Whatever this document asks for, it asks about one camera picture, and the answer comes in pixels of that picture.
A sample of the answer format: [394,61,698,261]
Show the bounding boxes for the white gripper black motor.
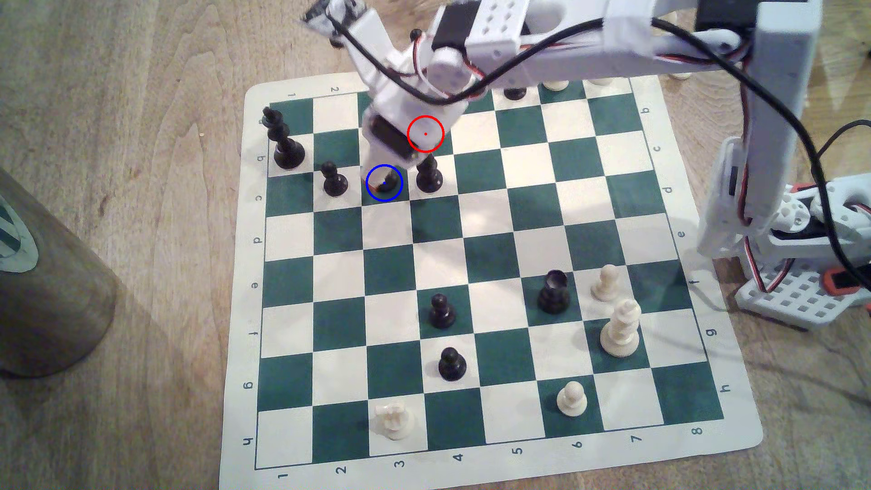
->
[361,90,472,193]

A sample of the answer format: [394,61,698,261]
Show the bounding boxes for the black bishop chess piece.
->
[371,170,402,201]
[416,155,444,193]

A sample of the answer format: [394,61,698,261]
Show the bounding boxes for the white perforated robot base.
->
[735,262,871,332]

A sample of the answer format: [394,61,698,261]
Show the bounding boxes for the black king chess piece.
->
[263,107,306,170]

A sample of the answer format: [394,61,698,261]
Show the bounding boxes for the green and white chess mat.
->
[219,71,764,490]

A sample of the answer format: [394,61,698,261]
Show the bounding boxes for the black rook chess piece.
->
[538,269,572,314]

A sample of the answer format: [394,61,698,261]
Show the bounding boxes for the white knight chess piece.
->
[376,401,415,441]

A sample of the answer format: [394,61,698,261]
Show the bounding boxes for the white queen chess piece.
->
[599,298,642,359]

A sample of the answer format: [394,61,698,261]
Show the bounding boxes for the brown cup with logo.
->
[0,167,121,379]

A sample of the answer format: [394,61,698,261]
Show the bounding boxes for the camera on white bracket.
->
[303,0,411,96]

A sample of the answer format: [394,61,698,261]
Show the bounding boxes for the black cable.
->
[330,10,871,290]

